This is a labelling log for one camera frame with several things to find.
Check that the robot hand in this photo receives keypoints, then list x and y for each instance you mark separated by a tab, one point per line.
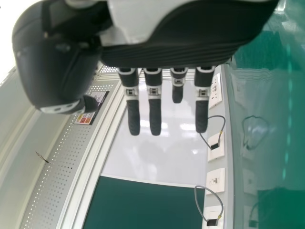
190	28

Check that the black and red label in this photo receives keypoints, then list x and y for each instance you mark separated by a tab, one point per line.
83	119

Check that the white socket plate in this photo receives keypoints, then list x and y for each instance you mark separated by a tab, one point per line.
213	214
215	152
215	181
215	95

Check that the white socket strip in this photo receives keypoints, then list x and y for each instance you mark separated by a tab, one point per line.
227	167

